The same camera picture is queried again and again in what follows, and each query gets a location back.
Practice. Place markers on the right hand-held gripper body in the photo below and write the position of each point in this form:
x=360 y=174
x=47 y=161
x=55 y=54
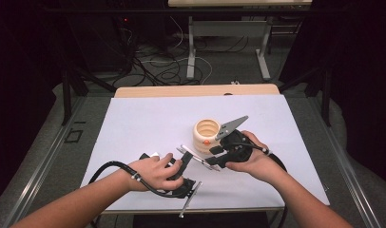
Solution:
x=238 y=148

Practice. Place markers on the person's left hand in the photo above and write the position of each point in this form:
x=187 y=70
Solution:
x=153 y=174

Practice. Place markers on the white table mat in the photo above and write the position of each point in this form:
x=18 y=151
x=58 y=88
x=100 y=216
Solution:
x=150 y=126

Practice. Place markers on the dark computer tower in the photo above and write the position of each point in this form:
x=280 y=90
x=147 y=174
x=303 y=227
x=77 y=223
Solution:
x=99 y=41

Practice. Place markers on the black metal stand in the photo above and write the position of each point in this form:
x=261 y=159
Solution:
x=325 y=98
x=66 y=95

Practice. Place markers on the person's right hand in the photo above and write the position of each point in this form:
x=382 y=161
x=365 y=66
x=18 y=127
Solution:
x=260 y=164

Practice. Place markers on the aluminium floor rail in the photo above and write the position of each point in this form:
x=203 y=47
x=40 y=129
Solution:
x=42 y=164
x=343 y=164

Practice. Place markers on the white-framed desk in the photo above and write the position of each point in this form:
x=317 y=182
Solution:
x=191 y=47

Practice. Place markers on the cream ribbed pen holder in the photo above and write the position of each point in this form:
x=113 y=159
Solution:
x=202 y=142

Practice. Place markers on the white pen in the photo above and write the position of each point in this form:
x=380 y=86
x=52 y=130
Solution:
x=188 y=149

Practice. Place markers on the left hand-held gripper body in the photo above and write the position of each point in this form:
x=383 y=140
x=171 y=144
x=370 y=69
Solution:
x=187 y=189

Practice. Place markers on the light wooden table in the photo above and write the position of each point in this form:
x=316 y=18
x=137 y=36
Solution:
x=181 y=91

